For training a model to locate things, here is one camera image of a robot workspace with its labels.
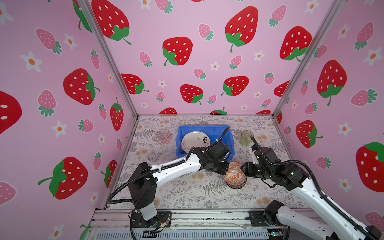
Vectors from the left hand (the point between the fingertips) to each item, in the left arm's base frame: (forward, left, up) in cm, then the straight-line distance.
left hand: (228, 170), depth 76 cm
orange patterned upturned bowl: (-1, -4, -3) cm, 5 cm away
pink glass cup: (+33, +41, -13) cm, 54 cm away
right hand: (0, -5, +4) cm, 7 cm away
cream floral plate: (+28, +19, -11) cm, 35 cm away
